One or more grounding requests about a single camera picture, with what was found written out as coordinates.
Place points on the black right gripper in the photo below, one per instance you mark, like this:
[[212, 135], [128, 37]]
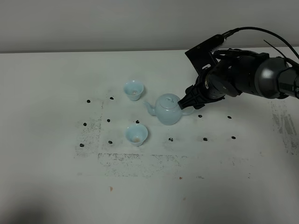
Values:
[[213, 67]]

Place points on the light blue porcelain teapot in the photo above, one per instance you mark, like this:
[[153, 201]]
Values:
[[167, 109]]

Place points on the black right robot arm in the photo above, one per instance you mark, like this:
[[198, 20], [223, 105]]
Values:
[[231, 72]]

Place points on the far light blue teacup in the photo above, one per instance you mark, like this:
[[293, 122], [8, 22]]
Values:
[[133, 89]]

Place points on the light blue teacup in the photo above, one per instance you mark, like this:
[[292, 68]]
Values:
[[133, 89], [136, 134]]

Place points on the near light blue teacup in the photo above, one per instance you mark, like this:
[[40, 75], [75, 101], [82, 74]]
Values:
[[136, 134]]

